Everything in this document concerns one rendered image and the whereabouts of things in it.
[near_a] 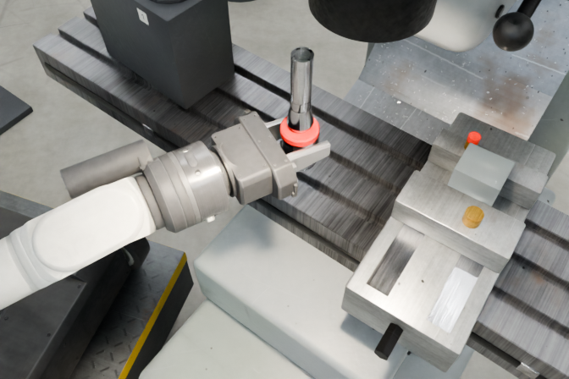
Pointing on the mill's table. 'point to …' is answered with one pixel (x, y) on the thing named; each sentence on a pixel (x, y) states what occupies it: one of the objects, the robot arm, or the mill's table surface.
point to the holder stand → (162, 20)
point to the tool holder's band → (299, 134)
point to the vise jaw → (419, 189)
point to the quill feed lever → (515, 32)
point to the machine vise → (441, 254)
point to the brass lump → (472, 216)
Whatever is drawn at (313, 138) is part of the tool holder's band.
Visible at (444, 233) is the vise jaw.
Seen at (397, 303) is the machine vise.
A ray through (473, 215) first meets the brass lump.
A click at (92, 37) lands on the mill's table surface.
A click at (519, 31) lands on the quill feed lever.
